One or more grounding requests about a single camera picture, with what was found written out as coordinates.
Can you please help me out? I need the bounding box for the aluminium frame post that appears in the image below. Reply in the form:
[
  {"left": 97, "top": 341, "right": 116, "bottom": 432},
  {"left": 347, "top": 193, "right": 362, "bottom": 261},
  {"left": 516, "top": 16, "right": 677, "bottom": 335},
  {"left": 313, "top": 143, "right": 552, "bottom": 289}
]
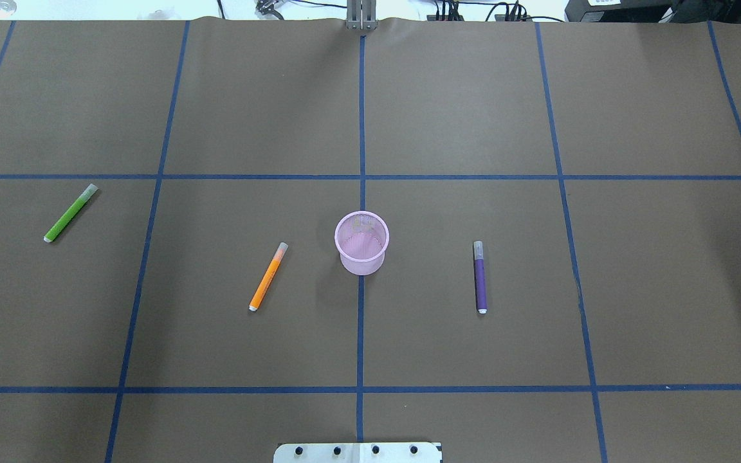
[{"left": 346, "top": 0, "right": 378, "bottom": 32}]

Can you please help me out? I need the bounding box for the purple highlighter pen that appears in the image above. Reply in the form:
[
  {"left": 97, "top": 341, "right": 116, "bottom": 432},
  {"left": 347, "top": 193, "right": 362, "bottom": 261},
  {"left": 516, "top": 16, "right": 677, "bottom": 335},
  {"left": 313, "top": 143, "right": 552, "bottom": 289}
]
[{"left": 473, "top": 241, "right": 488, "bottom": 314}]

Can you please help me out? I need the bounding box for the metal base plate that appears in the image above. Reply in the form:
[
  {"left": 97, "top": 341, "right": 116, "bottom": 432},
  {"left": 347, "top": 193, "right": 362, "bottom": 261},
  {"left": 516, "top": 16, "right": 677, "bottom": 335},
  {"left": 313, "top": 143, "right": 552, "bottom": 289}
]
[{"left": 273, "top": 442, "right": 443, "bottom": 462}]

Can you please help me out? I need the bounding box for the pink mesh pen holder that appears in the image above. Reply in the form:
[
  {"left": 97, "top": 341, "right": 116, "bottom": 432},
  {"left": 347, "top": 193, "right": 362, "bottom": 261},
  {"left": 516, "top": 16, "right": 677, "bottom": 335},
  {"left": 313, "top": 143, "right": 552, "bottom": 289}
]
[{"left": 333, "top": 210, "right": 390, "bottom": 276}]

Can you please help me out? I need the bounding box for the orange highlighter pen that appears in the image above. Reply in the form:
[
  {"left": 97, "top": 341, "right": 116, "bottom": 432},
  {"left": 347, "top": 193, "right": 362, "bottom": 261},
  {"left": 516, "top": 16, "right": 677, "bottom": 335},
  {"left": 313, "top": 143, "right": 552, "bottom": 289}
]
[{"left": 249, "top": 241, "right": 288, "bottom": 313}]

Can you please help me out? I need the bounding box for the green highlighter pen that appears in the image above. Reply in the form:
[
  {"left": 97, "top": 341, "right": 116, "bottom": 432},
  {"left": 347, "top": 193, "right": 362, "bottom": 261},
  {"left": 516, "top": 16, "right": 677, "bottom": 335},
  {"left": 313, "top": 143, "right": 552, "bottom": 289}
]
[{"left": 43, "top": 183, "right": 99, "bottom": 243}]

